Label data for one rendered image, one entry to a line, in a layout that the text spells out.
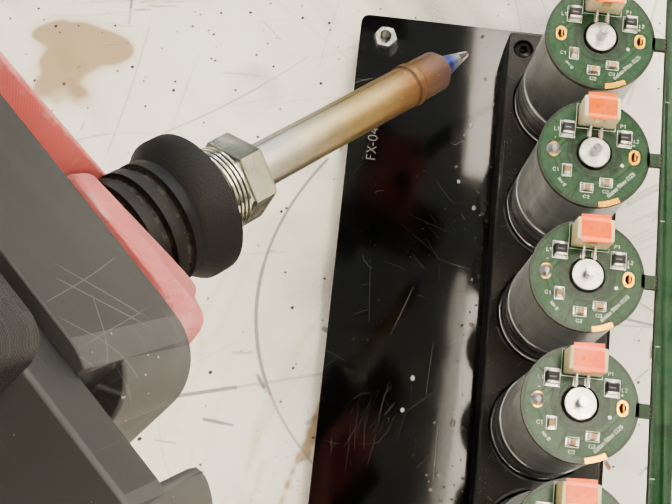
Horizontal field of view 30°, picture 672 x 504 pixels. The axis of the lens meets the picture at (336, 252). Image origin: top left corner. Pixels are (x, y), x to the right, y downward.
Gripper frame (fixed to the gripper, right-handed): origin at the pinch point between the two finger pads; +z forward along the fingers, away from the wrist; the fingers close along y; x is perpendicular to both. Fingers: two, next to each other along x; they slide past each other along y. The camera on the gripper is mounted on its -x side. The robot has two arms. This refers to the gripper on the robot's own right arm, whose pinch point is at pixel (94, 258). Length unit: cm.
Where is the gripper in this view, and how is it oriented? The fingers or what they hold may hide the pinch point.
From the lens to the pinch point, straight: 19.9
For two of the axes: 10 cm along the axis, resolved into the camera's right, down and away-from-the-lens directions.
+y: -6.3, -7.5, 1.8
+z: 3.2, -0.5, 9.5
